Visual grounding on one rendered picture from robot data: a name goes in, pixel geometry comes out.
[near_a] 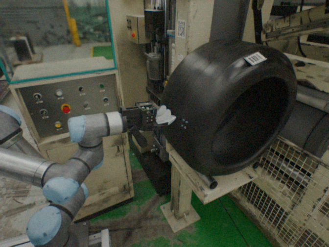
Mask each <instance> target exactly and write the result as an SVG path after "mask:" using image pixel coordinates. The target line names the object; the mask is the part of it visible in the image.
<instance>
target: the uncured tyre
mask: <svg viewBox="0 0 329 247"><path fill-rule="evenodd" d="M256 52H259V53H260V54H261V55H263V56H264V57H265V58H266V60H264V61H262V62H259V63H257V64H255V65H251V64H250V63H249V62H248V61H247V60H246V59H244V58H245V57H247V56H249V55H252V54H254V53H256ZM165 92H166V93H168V94H169V95H170V96H171V97H173V98H174V99H172V98H171V97H170V96H169V95H167V94H166V93H165ZM296 96H297V78H296V75H295V72H294V69H293V65H292V63H291V61H290V60H289V58H288V57H287V56H286V55H285V54H284V53H282V52H280V51H279V50H277V49H276V48H273V47H270V46H266V45H261V44H256V43H251V42H246V41H242V40H237V39H231V38H226V39H219V40H214V41H210V42H208V43H205V44H203V45H201V46H199V47H198V48H196V49H195V50H193V51H192V52H191V53H189V54H188V55H187V56H186V57H185V58H184V59H183V60H182V61H181V62H180V63H179V64H178V66H177V67H176V68H175V70H174V71H173V73H172V74H171V76H170V78H169V79H168V81H167V83H166V86H165V88H164V91H163V94H162V98H161V102H160V107H161V106H162V105H164V106H166V109H167V110H168V109H169V110H170V111H171V115H172V116H175V117H176V119H175V120H174V121H173V122H172V123H171V124H169V125H168V126H167V127H165V128H163V129H162V130H163V133H164V136H165V138H166V139H167V141H168V142H169V143H170V144H171V146H172V147H173V148H174V149H175V150H176V151H177V152H178V153H179V154H180V156H181V157H182V158H183V159H184V161H185V162H186V163H187V164H188V165H189V166H190V167H191V168H192V169H194V170H195V171H197V172H199V173H201V174H203V175H208V176H221V175H229V174H233V173H236V172H238V171H240V170H242V169H244V168H245V167H247V166H249V165H250V164H252V163H253V162H254V161H256V160H257V159H258V158H259V157H260V156H262V155H263V154H264V153H265V152H266V151H267V150H268V149H269V147H270V146H271V145H272V144H273V143H274V141H275V140H276V139H277V137H278V136H279V135H280V133H281V132H282V130H283V128H284V127H285V125H286V123H287V121H288V119H289V117H290V115H291V113H292V110H293V107H294V104H295V101H296ZM183 117H184V118H186V119H187V120H189V123H188V127H187V130H184V129H183V128H181V122H182V119H183Z"/></svg>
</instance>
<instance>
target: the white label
mask: <svg viewBox="0 0 329 247"><path fill-rule="evenodd" d="M244 59H246V60H247V61H248V62H249V63H250V64H251V65H255V64H257V63H259V62H262V61H264V60H266V58H265V57H264V56H263V55H261V54H260V53H259V52H256V53H254V54H252V55H249V56H247V57H245V58H244Z"/></svg>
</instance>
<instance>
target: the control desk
mask: <svg viewBox="0 0 329 247"><path fill-rule="evenodd" d="M9 88H10V91H11V93H12V95H13V97H14V99H15V101H16V104H17V106H18V108H19V110H20V112H21V114H22V117H23V119H24V121H25V123H26V125H27V128H28V130H29V132H30V134H31V136H32V138H33V141H34V143H35V145H36V147H37V149H38V151H39V153H40V154H41V155H42V156H43V157H44V158H45V159H46V160H49V161H53V162H56V163H60V164H65V163H66V162H67V161H68V160H69V159H70V158H71V157H72V155H73V154H74V153H75V152H76V151H77V150H78V148H79V147H78V142H72V141H71V138H70V133H69V127H68V119H69V118H73V117H79V116H82V115H93V114H101V113H109V112H119V106H122V99H121V91H120V83H119V76H118V70H117V69H115V70H108V71H101V72H95V73H87V74H78V75H71V76H64V77H57V78H50V79H43V80H36V81H30V82H23V83H16V84H10V85H9ZM103 151H104V158H103V164H102V165H101V167H99V168H97V169H96V170H92V171H91V172H90V174H89V175H88V176H87V177H86V179H85V180H84V182H83V183H84V184H85V186H86V187H87V189H88V197H87V199H86V201H85V203H84V204H83V205H82V207H81V208H80V210H79V211H78V213H77V215H76V216H75V218H74V219H73V221H72V222H74V224H75V223H79V222H84V221H89V220H91V219H93V218H96V217H98V216H100V215H103V214H105V213H107V212H110V211H112V210H114V209H117V208H119V207H122V206H124V205H126V204H129V203H131V202H133V197H134V189H133V182H132V175H131V167H130V159H129V152H128V144H127V137H126V133H121V134H119V135H113V136H107V137H103Z"/></svg>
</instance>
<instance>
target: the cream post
mask: <svg viewBox="0 0 329 247"><path fill-rule="evenodd" d="M213 5H214V0H176V24H175V59H174V69H175V68H176V67H177V66H178V64H179V63H180V62H181V60H178V54H181V55H183V59H184V58H185V57H186V56H187V55H188V54H189V53H191V52H192V51H193V50H195V49H196V48H198V47H199V46H201V45H203V44H205V43H208V42H209V41H210V33H211V24H212V13H213ZM178 20H184V21H186V36H185V39H184V38H181V37H177V22H178ZM191 193H192V188H191V187H190V186H189V185H188V184H187V182H186V181H185V180H184V178H183V177H182V176H181V175H180V173H179V172H178V171H177V169H176V168H175V167H174V166H173V164H172V167H171V203H170V210H171V211H172V210H174V216H175V218H176V220H179V219H181V218H183V216H184V213H185V215H186V216H187V215H189V210H190V202H191Z"/></svg>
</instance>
